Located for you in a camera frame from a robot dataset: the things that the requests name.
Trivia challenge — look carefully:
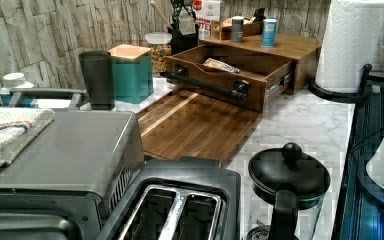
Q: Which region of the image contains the wooden cutting board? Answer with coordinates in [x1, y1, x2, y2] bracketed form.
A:
[138, 90, 262, 166]

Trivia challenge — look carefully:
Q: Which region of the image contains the chips bag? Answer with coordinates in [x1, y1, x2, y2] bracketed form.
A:
[203, 58, 240, 73]

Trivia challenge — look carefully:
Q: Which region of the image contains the black utensil holder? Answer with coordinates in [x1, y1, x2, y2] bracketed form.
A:
[168, 26, 198, 55]

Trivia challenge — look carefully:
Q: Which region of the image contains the black two-slot toaster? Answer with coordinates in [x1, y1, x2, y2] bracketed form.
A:
[96, 159, 241, 240]

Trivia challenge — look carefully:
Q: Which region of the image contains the teal canister with wooden lid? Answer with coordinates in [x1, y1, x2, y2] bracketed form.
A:
[109, 44, 154, 104]

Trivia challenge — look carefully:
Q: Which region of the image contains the glass jar of cereal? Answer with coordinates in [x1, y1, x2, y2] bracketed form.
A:
[145, 32, 172, 77]

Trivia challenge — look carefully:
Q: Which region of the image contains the wooden tea box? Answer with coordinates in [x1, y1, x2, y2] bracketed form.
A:
[210, 21, 263, 40]

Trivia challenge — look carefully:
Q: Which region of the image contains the grey spice shaker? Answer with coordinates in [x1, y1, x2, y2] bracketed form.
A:
[231, 16, 244, 43]

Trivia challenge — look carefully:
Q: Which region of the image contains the oat bites cereal box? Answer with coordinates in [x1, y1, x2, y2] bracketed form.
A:
[192, 0, 221, 39]

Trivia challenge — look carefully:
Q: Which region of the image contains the dark grey tumbler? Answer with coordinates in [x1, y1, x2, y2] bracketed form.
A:
[79, 51, 115, 110]

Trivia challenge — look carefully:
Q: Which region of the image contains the wooden spoon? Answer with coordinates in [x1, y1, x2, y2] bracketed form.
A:
[150, 0, 174, 30]

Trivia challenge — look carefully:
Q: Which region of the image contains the blue spice shaker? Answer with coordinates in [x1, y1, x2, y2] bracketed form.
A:
[262, 19, 277, 47]

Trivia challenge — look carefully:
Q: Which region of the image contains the wooden drawer cabinet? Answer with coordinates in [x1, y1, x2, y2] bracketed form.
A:
[200, 33, 322, 94]

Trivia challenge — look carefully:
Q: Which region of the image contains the silver toaster oven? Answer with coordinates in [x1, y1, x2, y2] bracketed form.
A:
[0, 87, 146, 240]

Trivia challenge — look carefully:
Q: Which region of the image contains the black paper towel holder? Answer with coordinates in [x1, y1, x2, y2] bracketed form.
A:
[308, 64, 372, 104]

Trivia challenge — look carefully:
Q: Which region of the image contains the white paper towel roll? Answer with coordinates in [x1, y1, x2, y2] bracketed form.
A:
[315, 0, 384, 93]

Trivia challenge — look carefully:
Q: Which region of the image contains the white capped blue bottle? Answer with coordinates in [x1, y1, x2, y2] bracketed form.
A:
[0, 72, 34, 106]

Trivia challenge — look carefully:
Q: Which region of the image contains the white striped folded towel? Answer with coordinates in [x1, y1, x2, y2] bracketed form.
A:
[0, 107, 55, 167]

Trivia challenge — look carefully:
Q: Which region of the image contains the wooden drawer with black handle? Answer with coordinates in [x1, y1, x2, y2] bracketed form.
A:
[161, 44, 294, 112]

